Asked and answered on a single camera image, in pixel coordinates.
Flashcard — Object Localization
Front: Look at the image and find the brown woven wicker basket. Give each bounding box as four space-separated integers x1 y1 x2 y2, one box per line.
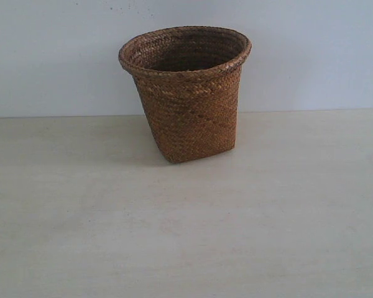
118 26 252 163

